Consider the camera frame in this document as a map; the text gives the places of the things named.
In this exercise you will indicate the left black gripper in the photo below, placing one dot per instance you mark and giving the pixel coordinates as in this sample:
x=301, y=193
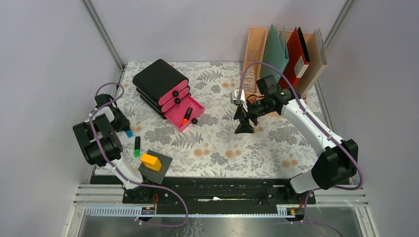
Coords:
x=124, y=121

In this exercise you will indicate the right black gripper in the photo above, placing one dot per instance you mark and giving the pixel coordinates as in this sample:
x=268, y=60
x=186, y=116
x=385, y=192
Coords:
x=244, y=126

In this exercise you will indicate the blue highlighter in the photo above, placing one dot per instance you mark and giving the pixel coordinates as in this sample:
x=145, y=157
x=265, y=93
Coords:
x=129, y=133

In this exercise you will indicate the green highlighter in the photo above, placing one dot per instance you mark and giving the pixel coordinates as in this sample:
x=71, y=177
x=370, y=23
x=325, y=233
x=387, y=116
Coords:
x=137, y=147

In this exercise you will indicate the orange highlighter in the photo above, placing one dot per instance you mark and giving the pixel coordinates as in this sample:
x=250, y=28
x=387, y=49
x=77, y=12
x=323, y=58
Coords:
x=187, y=115

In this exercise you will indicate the black pink drawer box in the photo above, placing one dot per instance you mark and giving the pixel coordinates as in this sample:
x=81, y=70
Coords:
x=167, y=91

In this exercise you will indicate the teal folder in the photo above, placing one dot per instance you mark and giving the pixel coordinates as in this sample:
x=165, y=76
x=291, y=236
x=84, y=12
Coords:
x=276, y=50

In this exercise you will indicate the red folder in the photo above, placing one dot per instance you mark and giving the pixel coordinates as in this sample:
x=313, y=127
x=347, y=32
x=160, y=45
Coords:
x=299, y=59

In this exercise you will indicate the beige folder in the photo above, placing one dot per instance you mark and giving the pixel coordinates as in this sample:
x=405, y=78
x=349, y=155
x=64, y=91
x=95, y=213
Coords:
x=318, y=62

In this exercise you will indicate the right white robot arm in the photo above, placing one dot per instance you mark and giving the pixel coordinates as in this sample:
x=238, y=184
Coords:
x=337, y=158

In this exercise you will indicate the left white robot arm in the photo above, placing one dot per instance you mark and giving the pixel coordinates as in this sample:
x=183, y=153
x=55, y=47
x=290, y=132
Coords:
x=100, y=145

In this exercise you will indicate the floral table mat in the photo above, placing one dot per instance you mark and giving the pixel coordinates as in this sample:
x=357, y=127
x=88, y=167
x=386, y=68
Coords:
x=210, y=148

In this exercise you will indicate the yellow toy block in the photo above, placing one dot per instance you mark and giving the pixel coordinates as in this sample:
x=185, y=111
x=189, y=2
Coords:
x=151, y=162

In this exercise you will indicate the peach plastic file organizer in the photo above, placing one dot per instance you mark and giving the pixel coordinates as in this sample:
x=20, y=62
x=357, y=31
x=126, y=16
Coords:
x=254, y=53

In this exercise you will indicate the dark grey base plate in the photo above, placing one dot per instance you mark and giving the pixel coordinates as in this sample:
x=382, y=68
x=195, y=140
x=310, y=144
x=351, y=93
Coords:
x=156, y=176

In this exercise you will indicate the black mounting rail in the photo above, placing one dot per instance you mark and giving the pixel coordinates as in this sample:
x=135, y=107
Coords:
x=216, y=196

